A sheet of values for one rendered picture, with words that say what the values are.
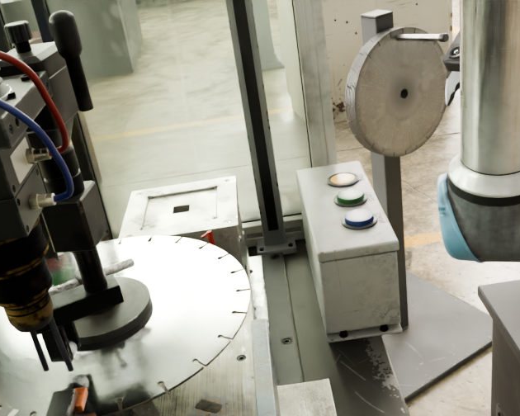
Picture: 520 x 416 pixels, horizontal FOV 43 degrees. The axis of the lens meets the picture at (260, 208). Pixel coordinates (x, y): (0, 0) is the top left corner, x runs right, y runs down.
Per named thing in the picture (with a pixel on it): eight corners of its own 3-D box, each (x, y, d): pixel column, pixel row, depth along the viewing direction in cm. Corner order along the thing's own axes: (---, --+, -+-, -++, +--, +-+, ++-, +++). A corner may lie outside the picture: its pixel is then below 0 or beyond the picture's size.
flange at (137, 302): (106, 274, 79) (101, 256, 78) (172, 298, 73) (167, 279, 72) (30, 325, 72) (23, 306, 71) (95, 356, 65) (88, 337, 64)
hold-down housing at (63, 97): (69, 232, 63) (2, 19, 54) (117, 228, 62) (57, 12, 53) (47, 263, 59) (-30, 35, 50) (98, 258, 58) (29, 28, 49)
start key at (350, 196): (336, 201, 101) (334, 190, 101) (361, 197, 101) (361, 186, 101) (340, 213, 98) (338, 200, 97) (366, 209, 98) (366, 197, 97)
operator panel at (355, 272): (304, 245, 119) (295, 169, 112) (365, 236, 118) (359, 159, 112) (328, 343, 94) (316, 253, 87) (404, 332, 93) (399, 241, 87)
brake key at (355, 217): (343, 222, 95) (342, 210, 94) (371, 218, 95) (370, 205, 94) (348, 236, 92) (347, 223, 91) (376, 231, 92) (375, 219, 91)
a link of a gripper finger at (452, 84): (462, 98, 127) (488, 63, 120) (444, 108, 124) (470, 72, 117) (451, 87, 128) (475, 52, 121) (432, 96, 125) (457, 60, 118)
